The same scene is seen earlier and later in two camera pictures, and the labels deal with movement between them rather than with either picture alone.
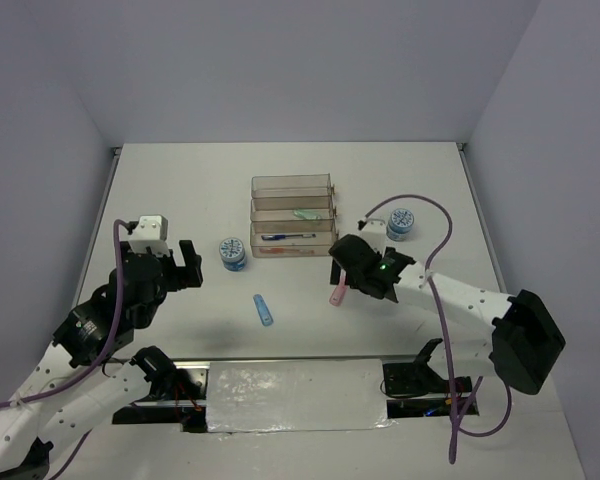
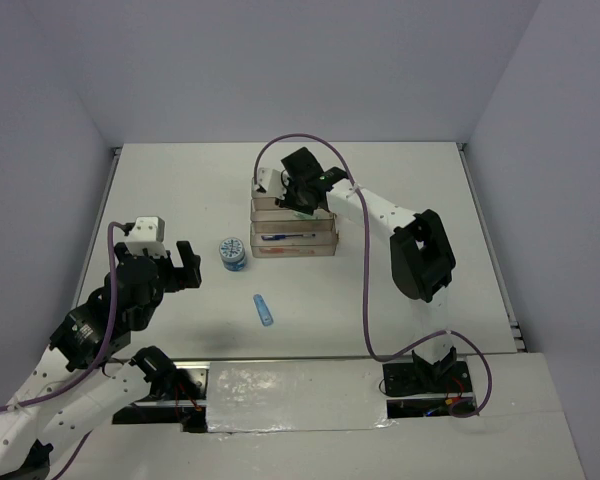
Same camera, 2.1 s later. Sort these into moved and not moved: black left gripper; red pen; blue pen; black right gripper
Moved: black right gripper
Not moved: red pen; blue pen; black left gripper
